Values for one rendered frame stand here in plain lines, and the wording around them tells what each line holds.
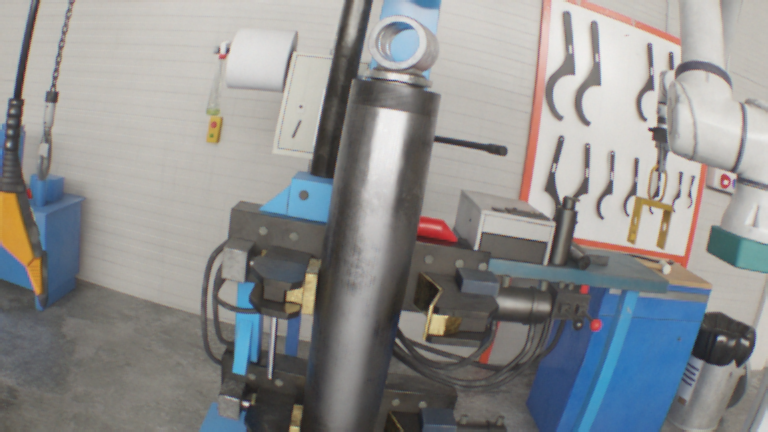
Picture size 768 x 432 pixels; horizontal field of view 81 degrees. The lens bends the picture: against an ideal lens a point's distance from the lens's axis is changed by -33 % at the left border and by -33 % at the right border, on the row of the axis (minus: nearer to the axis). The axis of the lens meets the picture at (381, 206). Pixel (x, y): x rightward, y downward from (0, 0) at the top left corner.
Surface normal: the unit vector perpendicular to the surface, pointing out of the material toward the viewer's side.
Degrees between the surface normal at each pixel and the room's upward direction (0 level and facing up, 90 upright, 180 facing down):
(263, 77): 124
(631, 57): 90
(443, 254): 90
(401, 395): 90
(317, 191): 90
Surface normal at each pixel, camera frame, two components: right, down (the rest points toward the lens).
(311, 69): 0.03, 0.16
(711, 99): -0.23, -0.37
